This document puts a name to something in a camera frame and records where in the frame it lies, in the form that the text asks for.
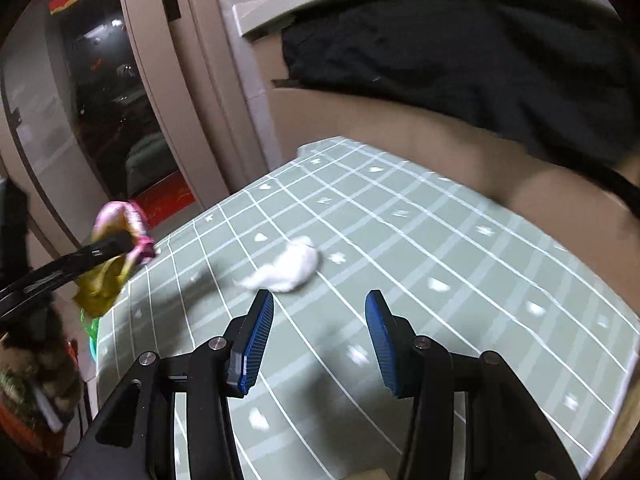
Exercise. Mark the black window latch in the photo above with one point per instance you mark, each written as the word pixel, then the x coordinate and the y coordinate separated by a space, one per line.
pixel 171 2

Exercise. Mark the white tissue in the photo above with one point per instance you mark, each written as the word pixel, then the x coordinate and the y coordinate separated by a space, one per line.
pixel 290 265

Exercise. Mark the pink and yellow cloth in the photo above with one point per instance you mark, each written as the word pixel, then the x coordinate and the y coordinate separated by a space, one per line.
pixel 107 280

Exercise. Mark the red paper banner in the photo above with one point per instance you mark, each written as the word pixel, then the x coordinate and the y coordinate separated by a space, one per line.
pixel 165 200

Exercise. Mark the beige window frame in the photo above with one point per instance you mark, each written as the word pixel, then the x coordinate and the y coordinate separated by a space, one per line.
pixel 210 85

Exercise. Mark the green plastic wrapper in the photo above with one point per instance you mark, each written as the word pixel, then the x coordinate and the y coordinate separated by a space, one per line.
pixel 91 332

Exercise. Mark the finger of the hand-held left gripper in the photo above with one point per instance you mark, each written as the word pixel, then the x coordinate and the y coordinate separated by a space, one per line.
pixel 102 250

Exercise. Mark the black cloth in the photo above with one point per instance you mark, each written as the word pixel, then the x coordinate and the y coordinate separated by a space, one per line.
pixel 450 70

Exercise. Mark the clear plastic bag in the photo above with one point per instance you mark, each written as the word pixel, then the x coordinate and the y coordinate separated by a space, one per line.
pixel 35 375

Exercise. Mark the green checked tablecloth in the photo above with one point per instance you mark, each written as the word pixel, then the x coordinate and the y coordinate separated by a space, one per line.
pixel 450 260

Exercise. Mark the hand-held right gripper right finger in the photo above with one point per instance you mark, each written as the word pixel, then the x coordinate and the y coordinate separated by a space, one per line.
pixel 385 347

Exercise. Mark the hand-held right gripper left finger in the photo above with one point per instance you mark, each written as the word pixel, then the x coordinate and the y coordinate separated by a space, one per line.
pixel 255 340

